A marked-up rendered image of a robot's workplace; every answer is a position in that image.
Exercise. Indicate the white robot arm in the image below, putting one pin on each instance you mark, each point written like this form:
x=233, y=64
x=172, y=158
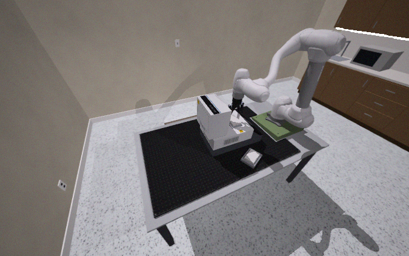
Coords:
x=320, y=45

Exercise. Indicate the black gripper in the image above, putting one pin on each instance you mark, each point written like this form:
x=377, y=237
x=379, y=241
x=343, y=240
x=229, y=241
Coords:
x=236, y=104

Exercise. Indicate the grey lab machine housing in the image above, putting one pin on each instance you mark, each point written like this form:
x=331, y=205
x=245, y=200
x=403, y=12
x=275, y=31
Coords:
x=219, y=135

